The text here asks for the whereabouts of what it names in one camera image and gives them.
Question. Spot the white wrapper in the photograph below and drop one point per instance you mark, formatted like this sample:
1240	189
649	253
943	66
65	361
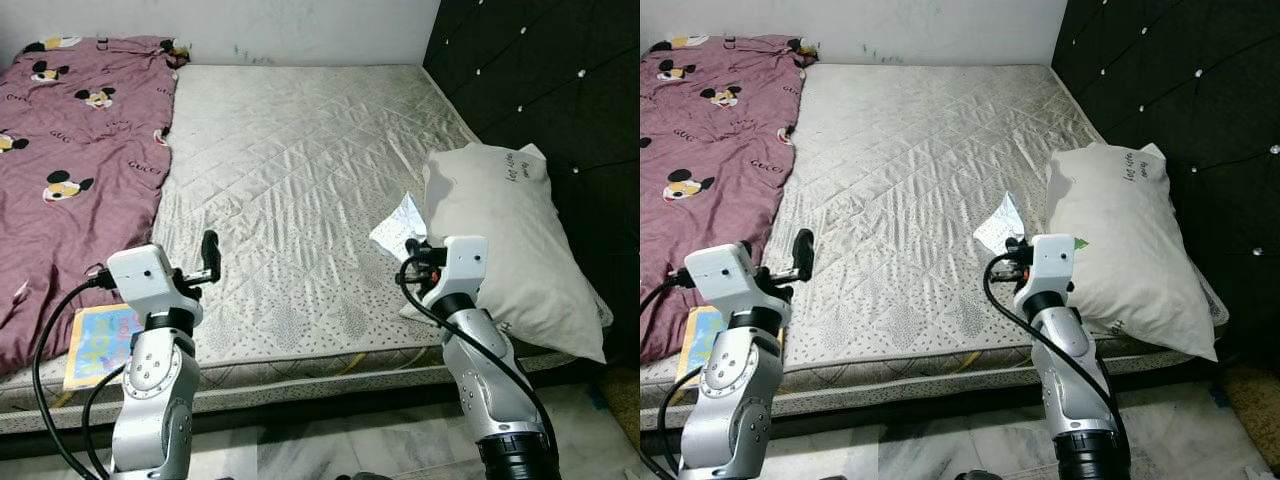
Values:
395	225
998	220

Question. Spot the colourful children's book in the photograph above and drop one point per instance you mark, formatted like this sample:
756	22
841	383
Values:
700	345
95	345

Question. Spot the pink Mickey Mouse blanket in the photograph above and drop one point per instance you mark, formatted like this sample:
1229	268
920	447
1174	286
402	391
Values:
80	200
710	200

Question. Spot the white quilted mattress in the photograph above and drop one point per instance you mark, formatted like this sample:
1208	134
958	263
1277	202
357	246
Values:
300	180
900	180

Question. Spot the brown floor mat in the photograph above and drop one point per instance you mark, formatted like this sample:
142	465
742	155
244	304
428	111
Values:
622	400
1250	400

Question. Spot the dark tufted headboard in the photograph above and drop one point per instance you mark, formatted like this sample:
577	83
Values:
540	80
1180	100

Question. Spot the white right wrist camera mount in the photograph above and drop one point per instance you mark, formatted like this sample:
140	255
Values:
1052	262
462	265

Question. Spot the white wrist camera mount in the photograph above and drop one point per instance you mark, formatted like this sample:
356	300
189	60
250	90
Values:
462	265
145	280
1052	262
725	280

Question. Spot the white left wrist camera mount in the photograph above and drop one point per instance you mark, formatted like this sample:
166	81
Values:
725	280
145	280

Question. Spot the black bed frame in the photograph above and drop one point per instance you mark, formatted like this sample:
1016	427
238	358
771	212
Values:
300	413
900	412

